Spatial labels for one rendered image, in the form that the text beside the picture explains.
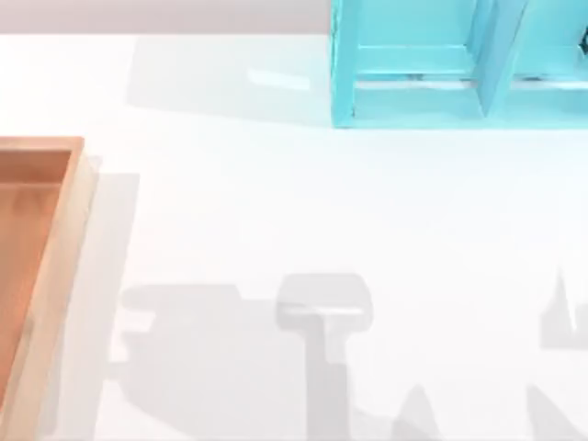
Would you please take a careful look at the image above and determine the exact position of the shallow salmon-coloured box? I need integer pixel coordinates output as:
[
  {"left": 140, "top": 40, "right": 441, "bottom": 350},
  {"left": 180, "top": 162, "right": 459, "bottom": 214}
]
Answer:
[{"left": 0, "top": 136, "right": 98, "bottom": 441}]

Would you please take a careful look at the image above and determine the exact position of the light blue rack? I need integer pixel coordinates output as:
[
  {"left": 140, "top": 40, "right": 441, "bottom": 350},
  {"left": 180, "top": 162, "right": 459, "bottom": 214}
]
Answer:
[{"left": 328, "top": 0, "right": 588, "bottom": 130}]

